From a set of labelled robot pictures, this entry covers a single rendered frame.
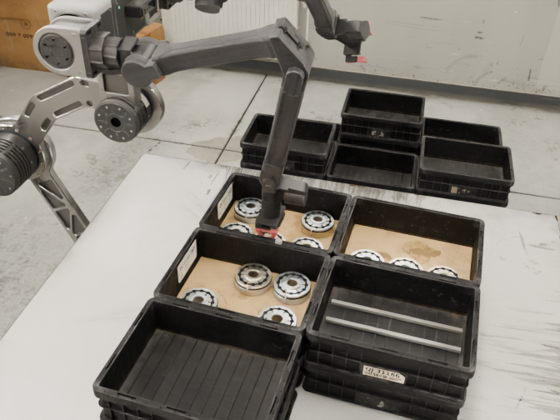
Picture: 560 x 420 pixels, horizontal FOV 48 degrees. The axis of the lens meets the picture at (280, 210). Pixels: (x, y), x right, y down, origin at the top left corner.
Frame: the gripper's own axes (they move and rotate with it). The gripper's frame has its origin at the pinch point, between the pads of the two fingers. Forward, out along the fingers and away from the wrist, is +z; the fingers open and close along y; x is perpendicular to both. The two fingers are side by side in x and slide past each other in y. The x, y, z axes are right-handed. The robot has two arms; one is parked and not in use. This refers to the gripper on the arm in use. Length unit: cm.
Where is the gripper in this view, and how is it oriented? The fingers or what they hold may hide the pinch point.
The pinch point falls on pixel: (268, 237)
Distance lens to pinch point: 188.0
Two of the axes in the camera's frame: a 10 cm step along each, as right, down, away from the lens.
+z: -0.6, 8.0, 5.9
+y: 2.6, -5.6, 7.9
